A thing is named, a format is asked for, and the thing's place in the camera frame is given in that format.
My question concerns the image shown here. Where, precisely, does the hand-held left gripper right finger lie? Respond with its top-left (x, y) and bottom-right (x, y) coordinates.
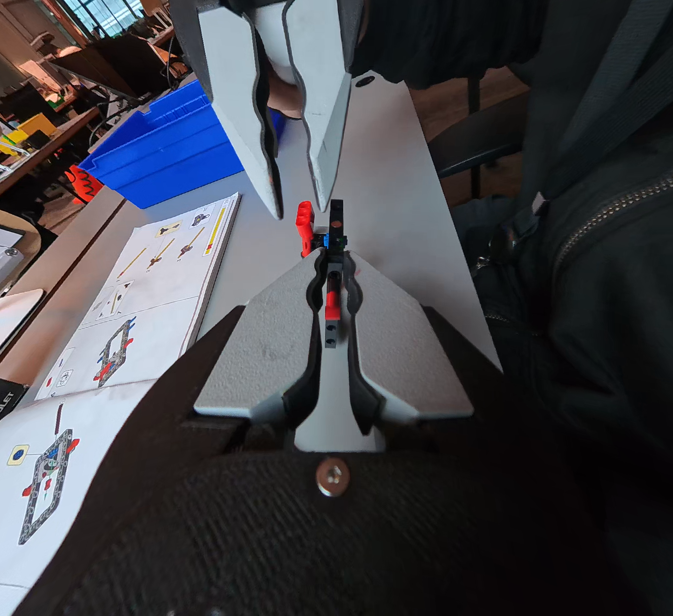
top-left (343, 250), bottom-right (475, 436)

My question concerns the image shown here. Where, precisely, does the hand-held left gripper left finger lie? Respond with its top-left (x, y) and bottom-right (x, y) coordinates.
top-left (193, 250), bottom-right (325, 426)

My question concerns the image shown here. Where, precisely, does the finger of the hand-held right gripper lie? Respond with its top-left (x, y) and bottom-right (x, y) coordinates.
top-left (282, 0), bottom-right (353, 213)
top-left (196, 6), bottom-right (286, 221)

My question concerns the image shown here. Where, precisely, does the black lego frame assembly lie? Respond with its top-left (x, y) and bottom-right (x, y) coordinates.
top-left (296, 199), bottom-right (351, 352)

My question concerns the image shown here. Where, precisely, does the person's right forearm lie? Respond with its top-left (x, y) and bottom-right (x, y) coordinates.
top-left (349, 0), bottom-right (559, 92)

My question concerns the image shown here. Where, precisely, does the lego instruction booklet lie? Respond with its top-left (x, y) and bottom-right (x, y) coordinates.
top-left (0, 191), bottom-right (243, 594)

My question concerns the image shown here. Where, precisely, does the black lego car box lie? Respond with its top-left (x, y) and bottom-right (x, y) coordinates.
top-left (0, 378), bottom-right (30, 420)

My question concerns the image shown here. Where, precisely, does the person's right hand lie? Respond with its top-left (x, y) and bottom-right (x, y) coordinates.
top-left (265, 69), bottom-right (304, 121)

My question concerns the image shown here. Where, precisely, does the blue plastic bin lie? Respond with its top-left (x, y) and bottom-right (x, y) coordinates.
top-left (78, 79), bottom-right (288, 210)

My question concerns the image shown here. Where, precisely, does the black office chair armrest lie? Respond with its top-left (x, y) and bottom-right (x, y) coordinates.
top-left (427, 93), bottom-right (532, 197)

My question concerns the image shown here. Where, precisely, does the orange black patterned object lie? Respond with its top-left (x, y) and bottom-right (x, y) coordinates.
top-left (67, 163), bottom-right (107, 206)

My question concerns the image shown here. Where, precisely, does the yellow storage box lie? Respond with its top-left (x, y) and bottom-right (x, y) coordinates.
top-left (17, 112), bottom-right (57, 140)

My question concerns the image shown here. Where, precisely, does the person's black jacket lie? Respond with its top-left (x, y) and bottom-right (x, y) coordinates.
top-left (451, 0), bottom-right (673, 616)

